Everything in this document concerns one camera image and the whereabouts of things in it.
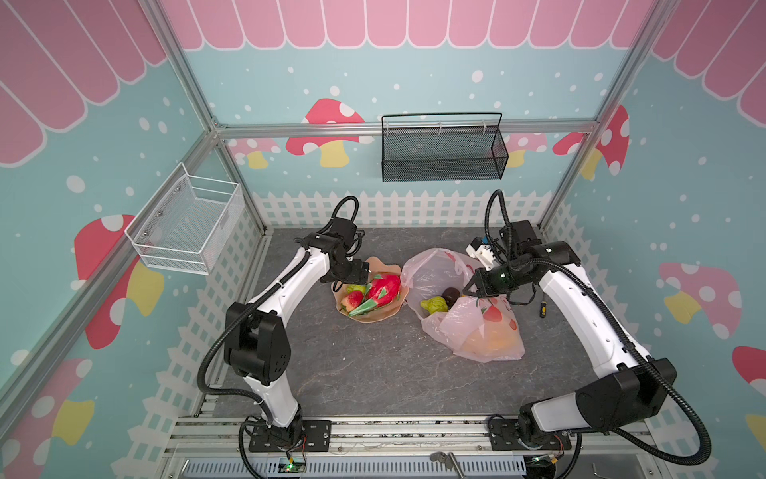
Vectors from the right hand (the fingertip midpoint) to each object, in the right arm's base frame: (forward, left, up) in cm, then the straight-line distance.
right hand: (466, 290), depth 75 cm
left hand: (+9, +31, -8) cm, 33 cm away
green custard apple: (+6, +6, -17) cm, 19 cm away
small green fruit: (+11, +31, -15) cm, 36 cm away
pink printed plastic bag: (-7, -5, -8) cm, 12 cm away
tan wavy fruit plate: (+3, +22, -18) cm, 29 cm away
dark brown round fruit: (+9, 0, -18) cm, 20 cm away
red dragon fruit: (+9, +21, -13) cm, 26 cm away
